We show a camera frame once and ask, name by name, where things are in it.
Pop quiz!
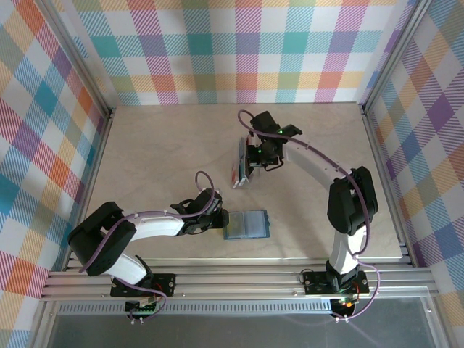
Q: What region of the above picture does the stack of plastic cards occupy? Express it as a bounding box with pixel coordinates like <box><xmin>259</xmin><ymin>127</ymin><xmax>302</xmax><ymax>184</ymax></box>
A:
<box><xmin>231</xmin><ymin>139</ymin><xmax>251</xmax><ymax>189</ymax></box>

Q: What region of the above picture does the blue leather card holder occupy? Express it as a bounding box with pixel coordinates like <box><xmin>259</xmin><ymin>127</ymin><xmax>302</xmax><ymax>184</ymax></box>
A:
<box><xmin>223</xmin><ymin>209</ymin><xmax>272</xmax><ymax>241</ymax></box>

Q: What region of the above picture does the olive tinted plastic card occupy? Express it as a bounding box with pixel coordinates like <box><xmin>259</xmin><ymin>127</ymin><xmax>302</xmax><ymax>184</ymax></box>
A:
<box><xmin>228</xmin><ymin>213</ymin><xmax>244</xmax><ymax>235</ymax></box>

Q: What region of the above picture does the clear acrylic card stand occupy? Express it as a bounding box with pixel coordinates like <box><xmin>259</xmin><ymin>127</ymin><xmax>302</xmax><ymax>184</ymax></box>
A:
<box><xmin>230</xmin><ymin>136</ymin><xmax>262</xmax><ymax>191</ymax></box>

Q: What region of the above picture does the small circuit board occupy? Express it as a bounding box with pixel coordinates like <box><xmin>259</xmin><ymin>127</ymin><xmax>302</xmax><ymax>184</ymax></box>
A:
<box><xmin>125</xmin><ymin>299</ymin><xmax>162</xmax><ymax>315</ymax></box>
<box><xmin>331</xmin><ymin>297</ymin><xmax>360</xmax><ymax>312</ymax></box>

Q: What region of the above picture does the grey sheet panel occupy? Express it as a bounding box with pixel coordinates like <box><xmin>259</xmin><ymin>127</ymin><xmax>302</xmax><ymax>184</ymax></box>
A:
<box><xmin>46</xmin><ymin>313</ymin><xmax>436</xmax><ymax>348</ymax></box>

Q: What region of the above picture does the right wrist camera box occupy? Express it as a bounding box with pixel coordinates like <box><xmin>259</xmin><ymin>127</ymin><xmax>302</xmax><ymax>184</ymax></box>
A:
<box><xmin>252</xmin><ymin>111</ymin><xmax>279</xmax><ymax>136</ymax></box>

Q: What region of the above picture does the aluminium cross rail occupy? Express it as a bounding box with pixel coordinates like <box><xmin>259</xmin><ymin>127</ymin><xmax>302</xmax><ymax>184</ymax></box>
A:
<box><xmin>39</xmin><ymin>257</ymin><xmax>439</xmax><ymax>302</ymax></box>

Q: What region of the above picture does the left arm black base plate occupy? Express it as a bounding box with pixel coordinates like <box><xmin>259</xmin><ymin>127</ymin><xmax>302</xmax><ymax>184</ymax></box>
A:
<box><xmin>110</xmin><ymin>273</ymin><xmax>178</xmax><ymax>299</ymax></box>

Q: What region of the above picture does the slotted metal cable duct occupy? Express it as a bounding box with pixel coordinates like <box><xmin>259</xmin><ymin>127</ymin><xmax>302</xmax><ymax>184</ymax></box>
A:
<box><xmin>57</xmin><ymin>303</ymin><xmax>334</xmax><ymax>316</ymax></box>

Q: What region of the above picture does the aluminium side rail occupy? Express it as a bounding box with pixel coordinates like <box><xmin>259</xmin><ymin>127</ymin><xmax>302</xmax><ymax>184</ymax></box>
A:
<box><xmin>63</xmin><ymin>107</ymin><xmax>117</xmax><ymax>271</ymax></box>
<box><xmin>360</xmin><ymin>104</ymin><xmax>418</xmax><ymax>268</ymax></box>

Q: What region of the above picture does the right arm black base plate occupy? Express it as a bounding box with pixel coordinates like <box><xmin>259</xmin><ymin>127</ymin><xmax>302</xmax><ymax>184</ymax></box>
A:
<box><xmin>302</xmin><ymin>270</ymin><xmax>370</xmax><ymax>297</ymax></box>

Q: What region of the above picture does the aluminium corner post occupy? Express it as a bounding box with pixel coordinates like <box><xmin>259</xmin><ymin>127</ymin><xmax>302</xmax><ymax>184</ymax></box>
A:
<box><xmin>34</xmin><ymin>0</ymin><xmax>117</xmax><ymax>123</ymax></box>
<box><xmin>357</xmin><ymin>0</ymin><xmax>433</xmax><ymax>114</ymax></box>

